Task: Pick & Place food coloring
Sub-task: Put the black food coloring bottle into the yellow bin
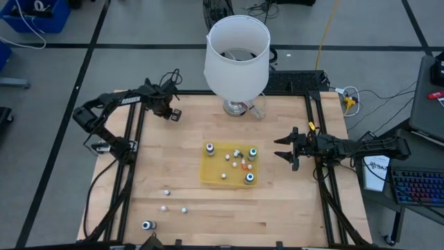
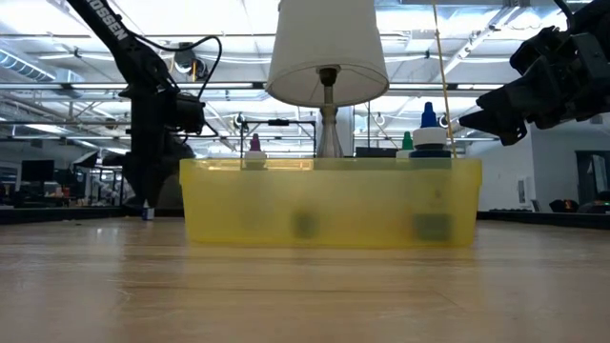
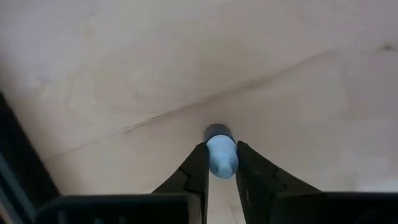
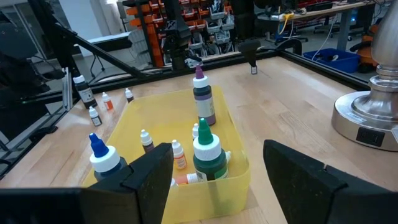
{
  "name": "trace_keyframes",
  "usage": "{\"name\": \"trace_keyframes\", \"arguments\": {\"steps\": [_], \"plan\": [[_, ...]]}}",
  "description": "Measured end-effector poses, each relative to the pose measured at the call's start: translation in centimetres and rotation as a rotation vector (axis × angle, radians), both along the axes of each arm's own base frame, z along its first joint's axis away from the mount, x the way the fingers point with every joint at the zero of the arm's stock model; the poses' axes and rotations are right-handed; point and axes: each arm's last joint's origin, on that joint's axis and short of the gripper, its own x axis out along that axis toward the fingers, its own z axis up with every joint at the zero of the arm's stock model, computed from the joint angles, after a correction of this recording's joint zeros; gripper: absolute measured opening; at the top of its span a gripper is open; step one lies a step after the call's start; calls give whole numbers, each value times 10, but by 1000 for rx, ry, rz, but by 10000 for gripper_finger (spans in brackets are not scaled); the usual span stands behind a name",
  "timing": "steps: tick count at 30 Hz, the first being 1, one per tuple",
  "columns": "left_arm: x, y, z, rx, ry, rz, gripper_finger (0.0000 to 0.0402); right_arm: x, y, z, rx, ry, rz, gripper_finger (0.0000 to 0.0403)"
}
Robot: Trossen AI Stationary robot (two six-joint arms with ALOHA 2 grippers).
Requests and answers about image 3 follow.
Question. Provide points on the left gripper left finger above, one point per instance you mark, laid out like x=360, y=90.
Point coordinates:
x=196, y=174

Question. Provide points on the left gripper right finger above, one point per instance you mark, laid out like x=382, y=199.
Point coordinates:
x=264, y=189

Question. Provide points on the small dark-label food coloring bottle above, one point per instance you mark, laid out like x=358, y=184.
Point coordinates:
x=222, y=155

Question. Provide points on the black aluminium table frame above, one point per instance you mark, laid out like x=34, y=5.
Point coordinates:
x=21, y=168

